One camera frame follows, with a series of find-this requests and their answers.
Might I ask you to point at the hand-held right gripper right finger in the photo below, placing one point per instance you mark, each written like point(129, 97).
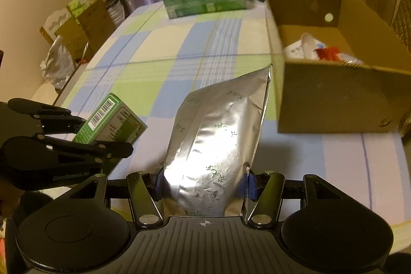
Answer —
point(252, 187)

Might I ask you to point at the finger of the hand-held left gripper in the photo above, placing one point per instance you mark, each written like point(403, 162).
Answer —
point(80, 149)
point(57, 125)

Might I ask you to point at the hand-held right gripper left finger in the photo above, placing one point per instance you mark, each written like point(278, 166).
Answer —
point(158, 185)

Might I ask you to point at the green white medicine box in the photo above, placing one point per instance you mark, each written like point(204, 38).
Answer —
point(112, 120)

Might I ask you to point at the silver foil pouch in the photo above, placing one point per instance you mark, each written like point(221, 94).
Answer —
point(218, 139)

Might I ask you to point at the brown cardboard box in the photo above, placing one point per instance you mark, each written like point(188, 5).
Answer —
point(321, 100)

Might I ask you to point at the small red packet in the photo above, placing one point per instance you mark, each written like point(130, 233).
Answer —
point(329, 54)

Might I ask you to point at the white plastic bag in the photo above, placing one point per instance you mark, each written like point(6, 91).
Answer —
point(57, 65)

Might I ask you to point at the brown storage carton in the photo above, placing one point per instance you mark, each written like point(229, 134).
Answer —
point(93, 23)

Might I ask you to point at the stack of green boxes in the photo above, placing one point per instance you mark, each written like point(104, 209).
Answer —
point(77, 6)

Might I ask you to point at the black bin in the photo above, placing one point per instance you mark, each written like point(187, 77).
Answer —
point(117, 7)

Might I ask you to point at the checked tablecloth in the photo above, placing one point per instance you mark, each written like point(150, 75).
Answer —
point(192, 46)

